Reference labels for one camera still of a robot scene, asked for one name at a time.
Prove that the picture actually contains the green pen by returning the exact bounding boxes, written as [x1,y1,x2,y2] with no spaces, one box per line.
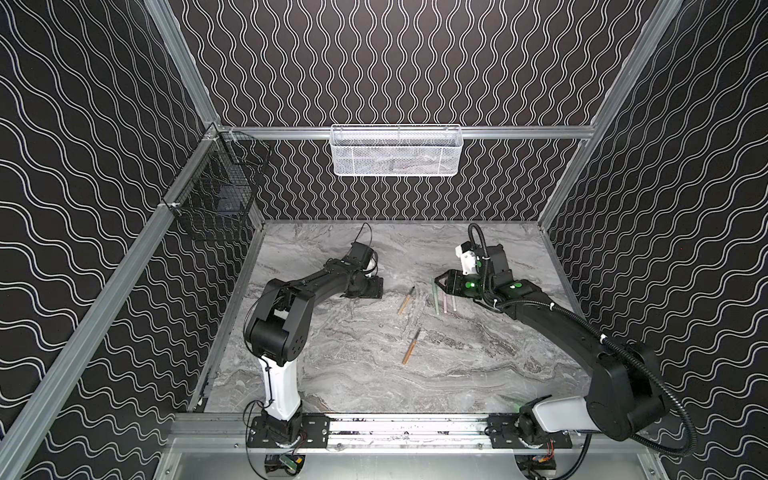
[431,283,441,316]

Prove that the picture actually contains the orange pen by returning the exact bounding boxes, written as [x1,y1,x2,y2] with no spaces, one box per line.
[397,286,416,315]
[401,328,422,366]

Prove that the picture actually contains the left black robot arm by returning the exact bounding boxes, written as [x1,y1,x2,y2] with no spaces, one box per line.
[243,241,383,439]

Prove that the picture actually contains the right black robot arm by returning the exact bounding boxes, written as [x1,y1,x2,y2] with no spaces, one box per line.
[435,223,698,457]

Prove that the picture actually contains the white mesh basket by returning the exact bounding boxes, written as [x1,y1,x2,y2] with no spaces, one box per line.
[329,124,464,177]

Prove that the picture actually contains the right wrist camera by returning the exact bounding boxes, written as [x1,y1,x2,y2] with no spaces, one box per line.
[455,241,478,276]

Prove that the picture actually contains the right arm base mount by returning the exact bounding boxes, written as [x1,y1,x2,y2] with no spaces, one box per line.
[483,413,573,450]

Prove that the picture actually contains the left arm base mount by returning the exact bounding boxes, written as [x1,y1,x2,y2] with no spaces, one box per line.
[246,412,330,449]

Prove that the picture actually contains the black wire basket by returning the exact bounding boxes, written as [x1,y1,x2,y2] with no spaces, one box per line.
[169,124,272,243]

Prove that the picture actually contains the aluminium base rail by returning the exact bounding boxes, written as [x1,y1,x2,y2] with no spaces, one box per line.
[173,412,652,454]

